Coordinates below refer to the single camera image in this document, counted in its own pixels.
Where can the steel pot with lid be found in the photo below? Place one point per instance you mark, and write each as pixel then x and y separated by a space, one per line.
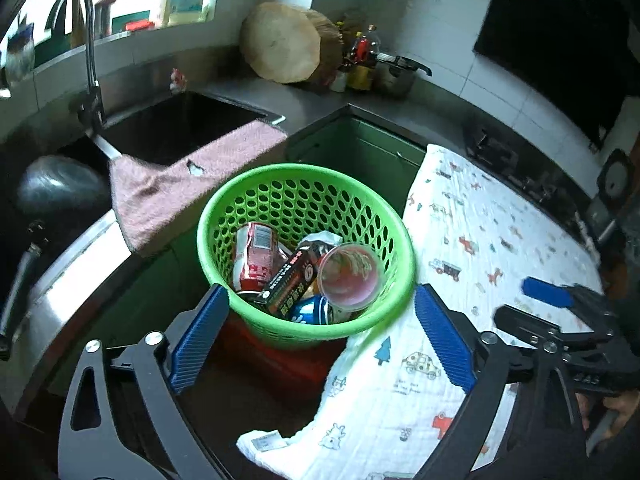
pixel 397 77

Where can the red cola can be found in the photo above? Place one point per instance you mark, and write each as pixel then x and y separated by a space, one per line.
pixel 252 260

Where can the person's right hand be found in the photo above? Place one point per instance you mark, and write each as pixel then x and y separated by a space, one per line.
pixel 617 412

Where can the black range hood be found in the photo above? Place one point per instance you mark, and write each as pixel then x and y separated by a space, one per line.
pixel 560 45

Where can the green kitchen cabinet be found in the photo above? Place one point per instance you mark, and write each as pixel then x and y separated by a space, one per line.
pixel 360 145

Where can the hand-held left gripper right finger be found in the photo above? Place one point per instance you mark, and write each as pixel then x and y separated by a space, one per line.
pixel 445 342

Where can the pink towel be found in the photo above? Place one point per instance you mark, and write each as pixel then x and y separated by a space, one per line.
pixel 190 170

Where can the green perforated plastic basket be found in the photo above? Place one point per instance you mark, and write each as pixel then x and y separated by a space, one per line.
pixel 310 200

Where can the white paper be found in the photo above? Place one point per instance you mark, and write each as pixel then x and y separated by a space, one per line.
pixel 320 240

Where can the printed white tablecloth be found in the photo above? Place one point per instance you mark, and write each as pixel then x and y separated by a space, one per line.
pixel 475 230

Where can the small red figurine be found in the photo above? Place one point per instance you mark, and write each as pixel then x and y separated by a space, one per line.
pixel 176 80

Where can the kitchen sink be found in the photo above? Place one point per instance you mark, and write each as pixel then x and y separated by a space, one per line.
pixel 170 125

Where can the steel faucet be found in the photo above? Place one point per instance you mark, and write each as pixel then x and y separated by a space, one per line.
pixel 90 60

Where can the yellow jar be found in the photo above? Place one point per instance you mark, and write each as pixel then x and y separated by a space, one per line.
pixel 361 76

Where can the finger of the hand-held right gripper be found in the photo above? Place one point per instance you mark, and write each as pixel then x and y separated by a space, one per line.
pixel 547 292
pixel 525 327

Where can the black gas stove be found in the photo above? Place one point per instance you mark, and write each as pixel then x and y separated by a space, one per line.
pixel 500 155

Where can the red plastic stool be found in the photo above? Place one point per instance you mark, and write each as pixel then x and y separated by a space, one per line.
pixel 285 360

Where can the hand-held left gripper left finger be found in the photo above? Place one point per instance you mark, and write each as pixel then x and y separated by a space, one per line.
pixel 200 340

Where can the black rice cooker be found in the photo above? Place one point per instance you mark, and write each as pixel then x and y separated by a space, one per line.
pixel 612 180

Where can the round wooden chopping block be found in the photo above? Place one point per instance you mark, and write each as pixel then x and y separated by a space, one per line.
pixel 280 42

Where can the small white bottle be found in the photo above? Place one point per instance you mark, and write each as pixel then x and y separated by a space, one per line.
pixel 338 81

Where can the clear plastic cup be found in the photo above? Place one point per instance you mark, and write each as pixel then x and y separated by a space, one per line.
pixel 350 275

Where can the dark wok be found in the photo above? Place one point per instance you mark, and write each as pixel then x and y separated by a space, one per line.
pixel 60 185

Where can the blue and silver can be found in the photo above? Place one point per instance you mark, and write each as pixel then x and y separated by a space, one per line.
pixel 307 311

